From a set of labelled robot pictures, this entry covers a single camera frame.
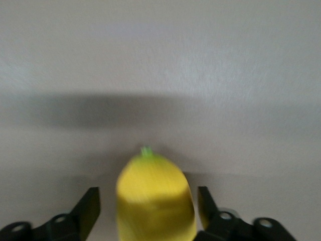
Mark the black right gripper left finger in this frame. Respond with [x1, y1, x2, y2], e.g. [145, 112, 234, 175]
[0, 187, 102, 241]

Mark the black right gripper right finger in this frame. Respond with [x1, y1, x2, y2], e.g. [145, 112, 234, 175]
[197, 186, 299, 241]

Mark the yellow lemon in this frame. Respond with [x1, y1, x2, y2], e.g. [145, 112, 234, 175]
[115, 146, 197, 241]

